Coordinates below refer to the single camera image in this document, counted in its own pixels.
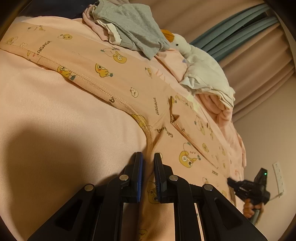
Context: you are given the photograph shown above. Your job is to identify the person's right hand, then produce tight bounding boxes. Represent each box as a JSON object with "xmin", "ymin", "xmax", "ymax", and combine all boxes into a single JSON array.
[{"xmin": 243, "ymin": 199, "xmax": 265, "ymax": 218}]

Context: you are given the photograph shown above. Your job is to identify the orange duck print shirt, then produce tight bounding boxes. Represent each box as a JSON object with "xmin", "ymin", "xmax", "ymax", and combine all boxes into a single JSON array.
[{"xmin": 1, "ymin": 17, "xmax": 246, "ymax": 240}]

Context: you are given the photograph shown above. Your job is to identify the white power strip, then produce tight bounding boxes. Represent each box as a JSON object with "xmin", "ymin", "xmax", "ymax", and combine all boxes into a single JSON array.
[{"xmin": 273, "ymin": 162, "xmax": 285, "ymax": 195}]

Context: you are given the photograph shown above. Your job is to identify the white goose plush toy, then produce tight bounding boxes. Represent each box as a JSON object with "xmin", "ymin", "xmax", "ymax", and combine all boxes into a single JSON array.
[{"xmin": 161, "ymin": 29, "xmax": 221, "ymax": 69}]

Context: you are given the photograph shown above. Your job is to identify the folded white and pink clothes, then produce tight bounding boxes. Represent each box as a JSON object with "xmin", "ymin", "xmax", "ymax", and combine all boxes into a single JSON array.
[{"xmin": 180, "ymin": 55, "xmax": 235, "ymax": 127}]

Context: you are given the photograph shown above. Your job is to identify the blue-grey curtain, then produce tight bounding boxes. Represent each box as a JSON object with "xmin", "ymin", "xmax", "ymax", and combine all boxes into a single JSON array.
[{"xmin": 191, "ymin": 4, "xmax": 279, "ymax": 62}]

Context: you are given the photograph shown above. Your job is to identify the pink printed duvet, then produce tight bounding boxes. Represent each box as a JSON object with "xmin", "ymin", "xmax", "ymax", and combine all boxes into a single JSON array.
[{"xmin": 0, "ymin": 16, "xmax": 247, "ymax": 241}]

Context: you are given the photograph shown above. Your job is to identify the grey garment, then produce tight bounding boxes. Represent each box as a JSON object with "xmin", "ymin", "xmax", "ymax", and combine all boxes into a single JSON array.
[{"xmin": 82, "ymin": 1, "xmax": 170, "ymax": 60}]

